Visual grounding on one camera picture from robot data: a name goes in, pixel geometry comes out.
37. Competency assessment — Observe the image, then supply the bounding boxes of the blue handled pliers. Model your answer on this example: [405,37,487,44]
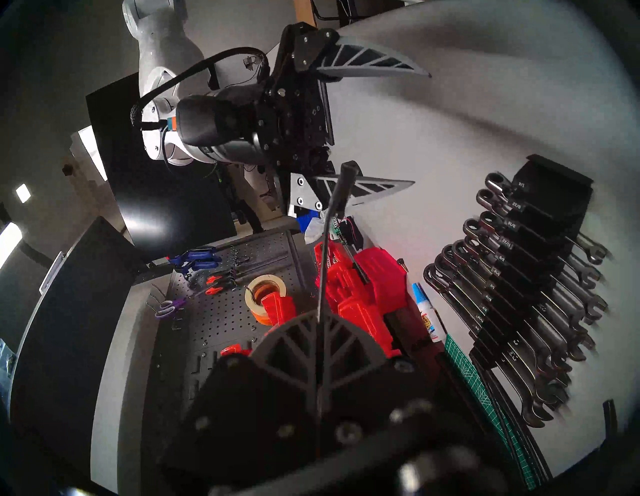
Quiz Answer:
[167,246,224,274]

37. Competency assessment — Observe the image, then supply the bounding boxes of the purple handled scissors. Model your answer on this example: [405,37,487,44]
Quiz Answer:
[154,297,189,320]

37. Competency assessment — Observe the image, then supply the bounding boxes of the white glue bottle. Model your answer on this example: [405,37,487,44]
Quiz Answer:
[411,282,447,344]

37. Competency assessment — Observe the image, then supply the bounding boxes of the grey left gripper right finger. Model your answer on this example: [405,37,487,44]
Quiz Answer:
[320,314,481,476]

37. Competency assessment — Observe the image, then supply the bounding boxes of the black battery holder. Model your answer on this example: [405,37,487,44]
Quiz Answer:
[342,217,366,248]

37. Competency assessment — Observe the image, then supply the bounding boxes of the blue plastic bin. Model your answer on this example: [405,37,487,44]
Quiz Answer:
[295,207,322,233]

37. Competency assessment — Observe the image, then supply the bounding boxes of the green cutting mat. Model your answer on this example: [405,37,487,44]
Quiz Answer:
[444,334,540,491]

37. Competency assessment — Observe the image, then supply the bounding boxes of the large chrome ratchet wrench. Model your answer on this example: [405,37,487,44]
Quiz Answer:
[433,255,571,401]
[426,262,565,412]

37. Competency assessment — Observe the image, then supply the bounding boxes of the medium chrome ratchet wrench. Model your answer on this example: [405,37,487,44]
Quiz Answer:
[462,219,599,329]
[451,241,587,363]
[462,235,597,351]

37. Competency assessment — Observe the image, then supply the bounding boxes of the black wrench holder case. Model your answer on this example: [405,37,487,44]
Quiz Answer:
[469,154,595,373]

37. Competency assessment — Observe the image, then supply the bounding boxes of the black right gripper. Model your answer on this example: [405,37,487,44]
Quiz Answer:
[255,22,432,212]

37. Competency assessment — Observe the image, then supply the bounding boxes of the black steel clamp bar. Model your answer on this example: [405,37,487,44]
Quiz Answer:
[602,399,619,437]

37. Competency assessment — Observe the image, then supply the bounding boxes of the dark pegboard with hand tools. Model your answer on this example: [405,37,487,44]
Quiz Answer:
[150,230,306,406]

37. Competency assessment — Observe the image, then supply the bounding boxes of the black monitor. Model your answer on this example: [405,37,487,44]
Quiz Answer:
[10,217,151,481]

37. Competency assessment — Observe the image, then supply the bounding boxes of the Kimtech tissue box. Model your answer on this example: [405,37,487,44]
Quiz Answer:
[324,212,351,238]

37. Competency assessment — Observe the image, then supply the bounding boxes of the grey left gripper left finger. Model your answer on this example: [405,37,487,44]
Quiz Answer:
[160,315,317,483]

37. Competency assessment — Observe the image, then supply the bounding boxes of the cream masking tape roll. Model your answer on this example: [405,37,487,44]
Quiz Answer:
[244,274,289,322]

